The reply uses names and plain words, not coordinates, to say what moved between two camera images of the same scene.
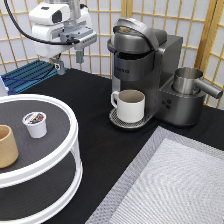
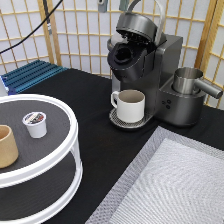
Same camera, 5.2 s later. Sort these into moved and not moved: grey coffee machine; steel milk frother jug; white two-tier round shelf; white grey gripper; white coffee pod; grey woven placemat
Moved: grey coffee machine; white grey gripper
Not moved: white coffee pod; grey woven placemat; steel milk frother jug; white two-tier round shelf
